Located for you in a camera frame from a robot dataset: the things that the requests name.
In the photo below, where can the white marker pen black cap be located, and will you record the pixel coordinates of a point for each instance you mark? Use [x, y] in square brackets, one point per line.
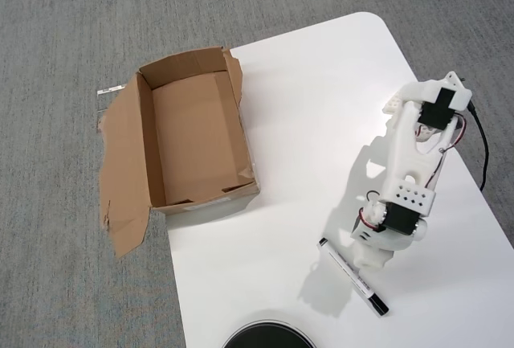
[341, 264]

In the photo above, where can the black round disc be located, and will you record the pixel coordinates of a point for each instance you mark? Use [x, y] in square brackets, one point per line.
[268, 334]

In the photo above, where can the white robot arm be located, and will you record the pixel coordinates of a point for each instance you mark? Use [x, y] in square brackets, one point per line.
[401, 151]

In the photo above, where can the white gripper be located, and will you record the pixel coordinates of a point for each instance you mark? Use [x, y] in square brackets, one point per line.
[370, 259]

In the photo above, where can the white paper strip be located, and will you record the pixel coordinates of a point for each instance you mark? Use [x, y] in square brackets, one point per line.
[110, 90]

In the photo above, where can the open brown cardboard box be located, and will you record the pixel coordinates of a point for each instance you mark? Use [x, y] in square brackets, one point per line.
[188, 131]

